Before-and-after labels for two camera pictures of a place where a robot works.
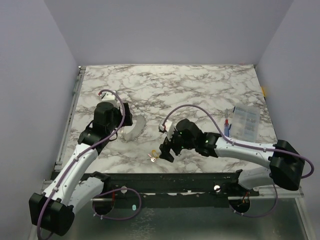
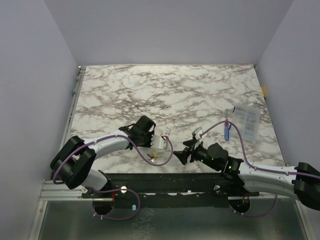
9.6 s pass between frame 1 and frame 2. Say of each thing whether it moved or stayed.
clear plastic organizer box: stayed
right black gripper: moved
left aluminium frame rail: stayed
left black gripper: moved
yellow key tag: stayed
